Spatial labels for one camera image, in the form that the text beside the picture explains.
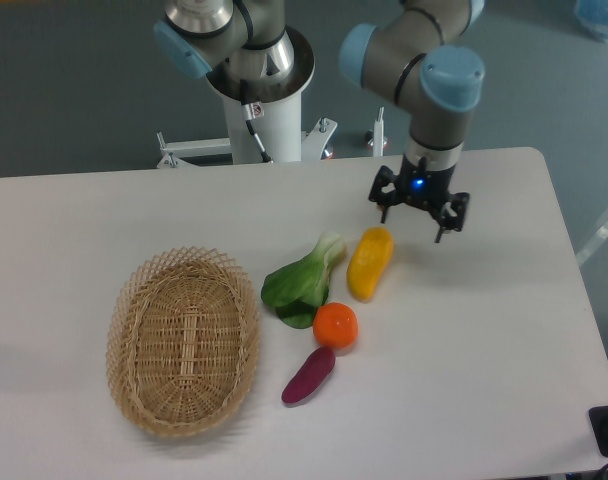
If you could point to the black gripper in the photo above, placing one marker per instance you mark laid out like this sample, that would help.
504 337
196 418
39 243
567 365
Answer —
428 190

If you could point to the yellow mango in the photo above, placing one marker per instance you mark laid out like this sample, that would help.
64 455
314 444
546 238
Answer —
368 262

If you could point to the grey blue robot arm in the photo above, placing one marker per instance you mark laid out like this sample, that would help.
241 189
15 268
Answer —
413 63

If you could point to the orange tangerine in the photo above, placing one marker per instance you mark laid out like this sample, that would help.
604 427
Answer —
335 326

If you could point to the green bok choy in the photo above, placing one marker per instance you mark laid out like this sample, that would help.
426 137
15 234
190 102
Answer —
296 291

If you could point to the purple sweet potato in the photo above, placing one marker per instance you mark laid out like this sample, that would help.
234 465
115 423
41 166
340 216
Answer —
311 375

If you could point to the blue plastic bag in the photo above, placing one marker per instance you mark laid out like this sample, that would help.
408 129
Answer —
593 17

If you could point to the woven wicker basket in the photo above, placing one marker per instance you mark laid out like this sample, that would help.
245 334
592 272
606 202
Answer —
184 342

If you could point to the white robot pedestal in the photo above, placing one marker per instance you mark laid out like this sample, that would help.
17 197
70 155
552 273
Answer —
261 95

